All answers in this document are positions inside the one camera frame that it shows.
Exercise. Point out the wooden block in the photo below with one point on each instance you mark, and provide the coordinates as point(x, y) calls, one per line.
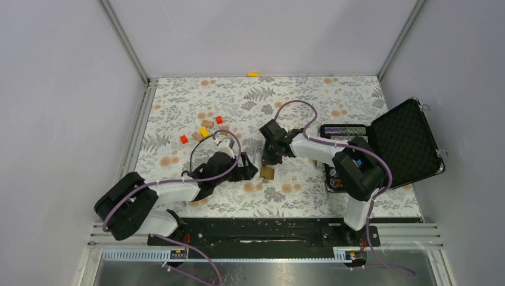
point(207, 124)
point(224, 128)
point(197, 136)

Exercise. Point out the wooden block left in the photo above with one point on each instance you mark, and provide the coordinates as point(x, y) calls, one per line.
point(197, 136)

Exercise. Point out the yellow block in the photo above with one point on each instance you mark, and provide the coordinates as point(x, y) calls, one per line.
point(204, 132)

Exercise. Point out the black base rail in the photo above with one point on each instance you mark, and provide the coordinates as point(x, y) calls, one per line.
point(268, 238)

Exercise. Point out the brass long-shackle padlock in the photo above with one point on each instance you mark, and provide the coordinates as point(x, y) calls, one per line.
point(266, 173)

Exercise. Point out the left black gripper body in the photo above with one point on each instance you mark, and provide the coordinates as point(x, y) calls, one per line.
point(235, 177)

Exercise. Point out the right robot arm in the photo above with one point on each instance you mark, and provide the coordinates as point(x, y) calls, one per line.
point(363, 173)

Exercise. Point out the black poker chip case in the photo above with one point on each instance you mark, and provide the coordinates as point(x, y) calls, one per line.
point(401, 137)

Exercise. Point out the floral table mat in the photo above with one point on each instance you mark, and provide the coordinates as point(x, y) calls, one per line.
point(177, 106)

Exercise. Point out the red block left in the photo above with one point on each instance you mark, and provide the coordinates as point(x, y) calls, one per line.
point(184, 139)

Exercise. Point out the wooden block right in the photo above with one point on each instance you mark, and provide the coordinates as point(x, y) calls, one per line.
point(224, 128)

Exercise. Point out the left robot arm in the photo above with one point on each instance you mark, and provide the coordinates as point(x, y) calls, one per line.
point(128, 207)

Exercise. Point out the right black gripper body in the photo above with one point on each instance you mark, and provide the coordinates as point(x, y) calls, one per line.
point(270, 154)

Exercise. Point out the wooden block top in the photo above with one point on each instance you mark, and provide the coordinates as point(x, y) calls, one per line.
point(207, 124)

